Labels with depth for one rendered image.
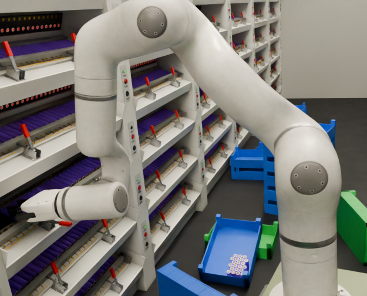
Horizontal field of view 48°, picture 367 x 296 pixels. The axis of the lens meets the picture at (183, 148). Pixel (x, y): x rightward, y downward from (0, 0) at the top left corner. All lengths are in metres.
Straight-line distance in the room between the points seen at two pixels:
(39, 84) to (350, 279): 0.92
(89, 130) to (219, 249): 1.08
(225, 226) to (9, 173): 1.14
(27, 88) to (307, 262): 0.76
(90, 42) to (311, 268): 0.64
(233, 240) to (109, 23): 1.26
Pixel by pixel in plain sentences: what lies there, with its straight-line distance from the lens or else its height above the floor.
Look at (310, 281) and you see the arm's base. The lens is 0.95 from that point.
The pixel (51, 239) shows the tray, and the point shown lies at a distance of 1.19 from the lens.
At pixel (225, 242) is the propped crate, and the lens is 1.86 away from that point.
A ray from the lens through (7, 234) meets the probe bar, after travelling 1.12.
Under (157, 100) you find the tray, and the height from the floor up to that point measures 0.71.
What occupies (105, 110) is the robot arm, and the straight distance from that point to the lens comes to 0.89.
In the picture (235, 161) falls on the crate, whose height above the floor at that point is 0.12.
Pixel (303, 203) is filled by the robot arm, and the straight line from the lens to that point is 0.81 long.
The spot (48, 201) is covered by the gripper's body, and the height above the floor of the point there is 0.64.
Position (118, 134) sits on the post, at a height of 0.65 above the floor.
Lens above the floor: 1.04
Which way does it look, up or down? 18 degrees down
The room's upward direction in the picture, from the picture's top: 5 degrees counter-clockwise
